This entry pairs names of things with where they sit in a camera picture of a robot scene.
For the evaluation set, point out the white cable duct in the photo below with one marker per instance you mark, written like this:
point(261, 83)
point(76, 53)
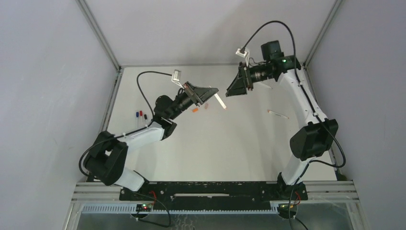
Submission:
point(130, 209)

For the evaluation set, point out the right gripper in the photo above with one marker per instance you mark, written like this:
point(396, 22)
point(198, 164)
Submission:
point(244, 78)

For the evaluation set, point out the blue cap pen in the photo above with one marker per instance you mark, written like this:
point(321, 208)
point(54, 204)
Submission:
point(137, 119)

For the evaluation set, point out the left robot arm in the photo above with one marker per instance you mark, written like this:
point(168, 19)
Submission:
point(106, 158)

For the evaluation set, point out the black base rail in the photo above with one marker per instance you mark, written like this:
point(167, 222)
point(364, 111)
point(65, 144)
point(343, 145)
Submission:
point(215, 194)

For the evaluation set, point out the white orange tip pen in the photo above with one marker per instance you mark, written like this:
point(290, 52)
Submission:
point(221, 102)

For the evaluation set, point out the white pen red tip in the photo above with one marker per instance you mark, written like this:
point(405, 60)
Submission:
point(141, 119)

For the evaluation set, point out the left controller board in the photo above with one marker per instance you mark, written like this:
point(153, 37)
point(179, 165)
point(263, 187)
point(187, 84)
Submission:
point(144, 207)

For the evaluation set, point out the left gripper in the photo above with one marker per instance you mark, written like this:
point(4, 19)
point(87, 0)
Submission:
point(191, 92)

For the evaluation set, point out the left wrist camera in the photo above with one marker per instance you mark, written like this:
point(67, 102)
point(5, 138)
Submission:
point(176, 77)

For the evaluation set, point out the controller board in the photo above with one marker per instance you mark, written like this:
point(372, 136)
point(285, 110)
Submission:
point(286, 212)
point(144, 207)

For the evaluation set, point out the right controller board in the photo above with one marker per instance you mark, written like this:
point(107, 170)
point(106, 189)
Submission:
point(286, 212)

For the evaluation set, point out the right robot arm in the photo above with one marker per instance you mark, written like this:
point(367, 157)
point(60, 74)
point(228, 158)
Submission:
point(316, 131)

